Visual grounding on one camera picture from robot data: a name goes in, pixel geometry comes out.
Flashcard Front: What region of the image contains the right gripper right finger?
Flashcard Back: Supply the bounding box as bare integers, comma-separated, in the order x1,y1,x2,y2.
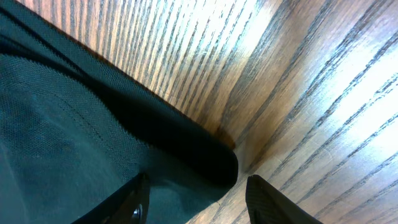
245,175,322,224

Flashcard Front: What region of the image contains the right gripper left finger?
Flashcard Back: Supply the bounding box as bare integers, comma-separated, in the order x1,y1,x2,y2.
73,173,150,224

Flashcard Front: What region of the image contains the black polo shirt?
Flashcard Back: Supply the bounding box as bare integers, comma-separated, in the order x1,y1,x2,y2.
1,1,238,223

